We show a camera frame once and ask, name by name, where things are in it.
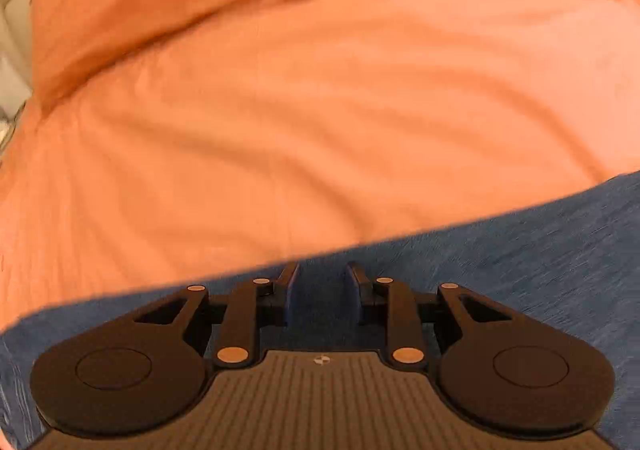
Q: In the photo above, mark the blue denim pants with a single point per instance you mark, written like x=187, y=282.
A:
x=550, y=255

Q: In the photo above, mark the orange bed sheet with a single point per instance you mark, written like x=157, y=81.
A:
x=320, y=119

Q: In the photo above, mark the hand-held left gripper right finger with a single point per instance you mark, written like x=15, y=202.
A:
x=353, y=297

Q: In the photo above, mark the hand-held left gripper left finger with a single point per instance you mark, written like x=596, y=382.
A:
x=291, y=297

